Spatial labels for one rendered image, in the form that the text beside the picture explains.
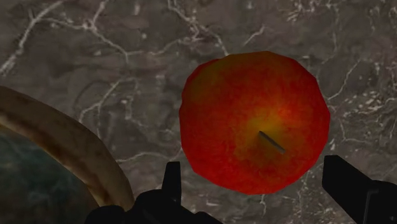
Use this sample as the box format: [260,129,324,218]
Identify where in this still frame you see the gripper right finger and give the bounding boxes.
[321,155,397,224]

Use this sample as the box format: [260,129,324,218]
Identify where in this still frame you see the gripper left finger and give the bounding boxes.
[84,161,199,224]

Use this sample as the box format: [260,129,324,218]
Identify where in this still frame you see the red apple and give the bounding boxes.
[179,50,331,195]

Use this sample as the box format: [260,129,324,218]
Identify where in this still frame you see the beige rimmed teal bowl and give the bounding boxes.
[0,85,136,224]

